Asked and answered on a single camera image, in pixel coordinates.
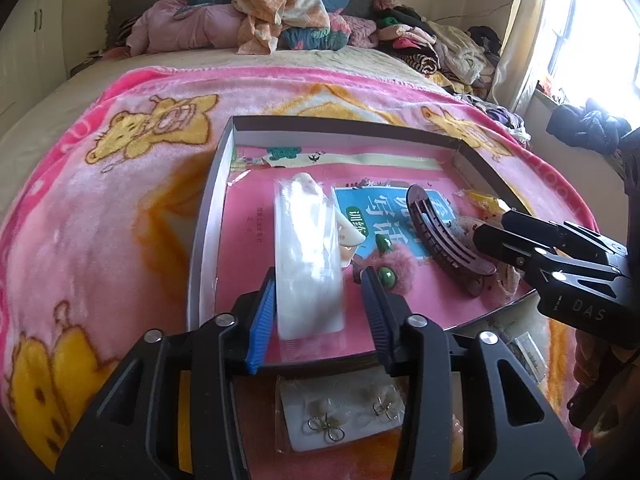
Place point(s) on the dark floral quilt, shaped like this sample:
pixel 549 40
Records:
pixel 315 37

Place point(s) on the clear packet with white clip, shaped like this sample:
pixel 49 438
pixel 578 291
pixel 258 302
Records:
pixel 305 270

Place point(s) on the pile of mixed clothes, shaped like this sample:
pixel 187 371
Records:
pixel 440 45

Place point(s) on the pink fuzzy cloth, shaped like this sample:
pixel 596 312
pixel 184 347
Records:
pixel 360 30

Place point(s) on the dark puffer jacket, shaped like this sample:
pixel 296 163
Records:
pixel 590 127

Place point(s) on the orange floral cloth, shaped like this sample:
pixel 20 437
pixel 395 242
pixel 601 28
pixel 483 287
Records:
pixel 280 10

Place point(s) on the cream curtain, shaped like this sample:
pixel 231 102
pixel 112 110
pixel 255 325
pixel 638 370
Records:
pixel 520 35

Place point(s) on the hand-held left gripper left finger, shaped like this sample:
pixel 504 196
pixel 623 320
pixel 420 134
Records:
pixel 262 325

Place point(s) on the pink book with blue label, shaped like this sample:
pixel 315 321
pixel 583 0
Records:
pixel 250 260

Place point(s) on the cream wardrobe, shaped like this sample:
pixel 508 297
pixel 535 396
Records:
pixel 30 35

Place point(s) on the clear packet of earrings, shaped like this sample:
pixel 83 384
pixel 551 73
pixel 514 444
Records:
pixel 330 410

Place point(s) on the maroon hair clip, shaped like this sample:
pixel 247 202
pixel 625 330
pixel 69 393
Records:
pixel 440 240

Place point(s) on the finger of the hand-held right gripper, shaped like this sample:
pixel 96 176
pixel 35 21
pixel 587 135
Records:
pixel 500 242
pixel 540 232

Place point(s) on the pink printed blanket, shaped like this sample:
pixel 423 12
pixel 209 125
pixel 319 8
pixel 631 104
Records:
pixel 125 210

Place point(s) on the small clear packet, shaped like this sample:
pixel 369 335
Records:
pixel 527 355

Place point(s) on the yellow hair accessory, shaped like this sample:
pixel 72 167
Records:
pixel 482 200

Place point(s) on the grey cardboard box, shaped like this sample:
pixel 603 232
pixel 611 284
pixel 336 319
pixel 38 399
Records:
pixel 210 220

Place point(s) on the pink quilted garment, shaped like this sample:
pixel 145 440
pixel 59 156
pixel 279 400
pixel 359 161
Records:
pixel 185 25

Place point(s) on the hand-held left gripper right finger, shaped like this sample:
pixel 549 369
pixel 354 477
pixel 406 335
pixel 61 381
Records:
pixel 377 320

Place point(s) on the window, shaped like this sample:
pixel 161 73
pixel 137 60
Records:
pixel 595 25

